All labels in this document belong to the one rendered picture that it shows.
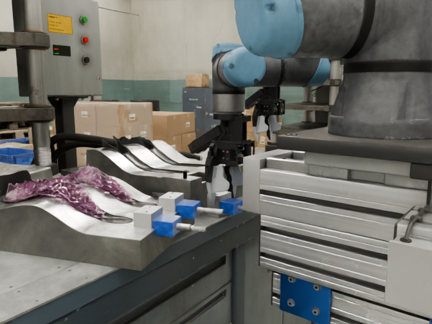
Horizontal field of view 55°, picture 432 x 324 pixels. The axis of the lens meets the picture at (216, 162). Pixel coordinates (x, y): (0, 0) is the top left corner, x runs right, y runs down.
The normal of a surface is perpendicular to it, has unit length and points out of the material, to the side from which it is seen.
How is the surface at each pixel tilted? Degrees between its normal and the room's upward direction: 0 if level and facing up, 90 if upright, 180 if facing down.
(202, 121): 90
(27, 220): 90
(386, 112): 72
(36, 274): 0
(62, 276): 0
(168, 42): 90
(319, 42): 137
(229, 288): 90
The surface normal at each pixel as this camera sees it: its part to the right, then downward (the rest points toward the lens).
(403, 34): -0.09, 0.18
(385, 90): -0.35, -0.15
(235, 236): 0.82, 0.10
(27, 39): 0.32, 0.17
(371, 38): 0.17, 0.74
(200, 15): -0.56, 0.15
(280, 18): 0.15, 0.51
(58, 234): -0.30, 0.17
